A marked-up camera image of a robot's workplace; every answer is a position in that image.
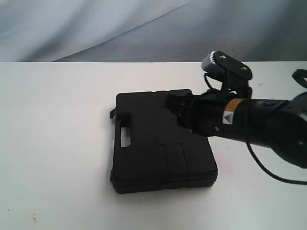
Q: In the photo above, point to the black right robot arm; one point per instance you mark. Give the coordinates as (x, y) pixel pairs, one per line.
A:
(280, 125)

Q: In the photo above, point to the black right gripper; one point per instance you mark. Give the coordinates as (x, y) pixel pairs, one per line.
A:
(211, 114)

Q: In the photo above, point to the white backdrop cloth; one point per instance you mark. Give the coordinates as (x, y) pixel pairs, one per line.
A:
(152, 30)

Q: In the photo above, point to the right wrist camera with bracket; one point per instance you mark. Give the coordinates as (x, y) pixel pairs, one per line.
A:
(233, 74)

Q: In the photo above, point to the black plastic tool case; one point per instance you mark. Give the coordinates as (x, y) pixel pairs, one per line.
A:
(152, 152)

